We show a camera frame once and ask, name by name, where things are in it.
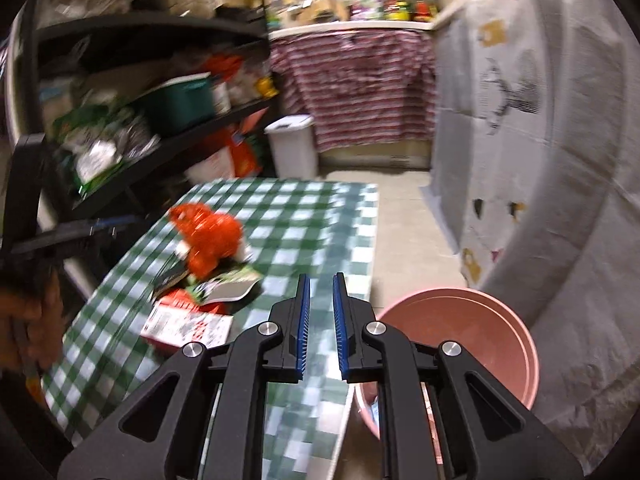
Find red white box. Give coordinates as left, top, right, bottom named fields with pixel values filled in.
left=140, top=289, right=232, bottom=352

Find black silver wrapper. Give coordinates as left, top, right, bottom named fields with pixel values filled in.
left=151, top=256, right=262, bottom=306

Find orange plastic bag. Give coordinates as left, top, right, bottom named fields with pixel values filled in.
left=168, top=203, right=243, bottom=281

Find person left hand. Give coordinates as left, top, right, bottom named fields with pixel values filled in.
left=1, top=271, right=65, bottom=373

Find pink plastic basin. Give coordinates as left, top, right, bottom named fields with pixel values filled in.
left=354, top=287, right=540, bottom=466

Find green snack bags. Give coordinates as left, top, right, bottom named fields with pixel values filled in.
left=52, top=104, right=160, bottom=197

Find black metal shelf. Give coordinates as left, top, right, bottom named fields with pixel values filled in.
left=1, top=0, right=269, bottom=221

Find green white checkered tablecloth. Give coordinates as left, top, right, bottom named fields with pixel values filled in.
left=43, top=179, right=378, bottom=479

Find teal storage box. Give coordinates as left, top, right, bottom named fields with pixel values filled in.
left=139, top=73, right=216, bottom=128

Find grey deer print cover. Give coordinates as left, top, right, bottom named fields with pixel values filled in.
left=428, top=0, right=639, bottom=474

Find white plastic bin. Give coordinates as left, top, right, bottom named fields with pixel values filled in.
left=265, top=115, right=318, bottom=180

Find red plaid curtain cloth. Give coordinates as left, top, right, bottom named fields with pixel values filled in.
left=270, top=29, right=436, bottom=153

